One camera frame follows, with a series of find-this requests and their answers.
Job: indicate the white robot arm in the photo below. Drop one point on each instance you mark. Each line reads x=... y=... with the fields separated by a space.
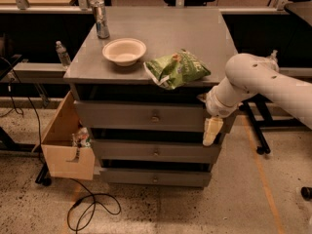
x=247 y=75

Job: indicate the wooden side bin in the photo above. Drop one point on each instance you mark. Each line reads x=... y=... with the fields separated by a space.
x=63 y=158

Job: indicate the grey bottom drawer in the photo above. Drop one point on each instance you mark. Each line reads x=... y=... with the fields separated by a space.
x=156 y=177

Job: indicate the grey metal shelf rail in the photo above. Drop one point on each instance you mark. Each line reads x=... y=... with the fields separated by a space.
x=41 y=73

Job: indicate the snack packets in bin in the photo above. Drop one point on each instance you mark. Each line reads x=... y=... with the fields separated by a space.
x=81 y=138

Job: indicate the black rolling stand leg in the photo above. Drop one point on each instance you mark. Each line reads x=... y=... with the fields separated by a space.
x=267 y=121

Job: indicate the grey drawer cabinet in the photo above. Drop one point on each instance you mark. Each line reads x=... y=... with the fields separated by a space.
x=164 y=31

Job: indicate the grey drawer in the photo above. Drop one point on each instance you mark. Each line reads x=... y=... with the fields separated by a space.
x=142 y=116
x=156 y=177
x=155 y=151

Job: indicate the grey middle drawer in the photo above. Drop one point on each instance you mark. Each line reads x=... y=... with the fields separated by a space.
x=155 y=151

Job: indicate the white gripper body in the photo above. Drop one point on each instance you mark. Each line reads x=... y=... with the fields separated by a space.
x=214 y=105

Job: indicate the grey top drawer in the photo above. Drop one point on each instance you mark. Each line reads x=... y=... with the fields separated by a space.
x=142 y=116

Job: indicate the silver drink can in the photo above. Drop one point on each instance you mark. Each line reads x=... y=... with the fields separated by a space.
x=99 y=12

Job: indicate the green chip bag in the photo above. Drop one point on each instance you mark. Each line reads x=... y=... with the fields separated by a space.
x=175 y=70

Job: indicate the clear plastic water bottle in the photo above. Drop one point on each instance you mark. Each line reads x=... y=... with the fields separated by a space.
x=63 y=55

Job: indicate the black caster wheel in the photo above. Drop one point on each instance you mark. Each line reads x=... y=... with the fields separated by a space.
x=306 y=193

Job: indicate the hand sanitizer pump bottle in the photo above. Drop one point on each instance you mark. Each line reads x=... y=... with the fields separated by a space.
x=273 y=56

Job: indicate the white paper bowl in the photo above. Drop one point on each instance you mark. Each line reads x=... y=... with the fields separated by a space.
x=124 y=51

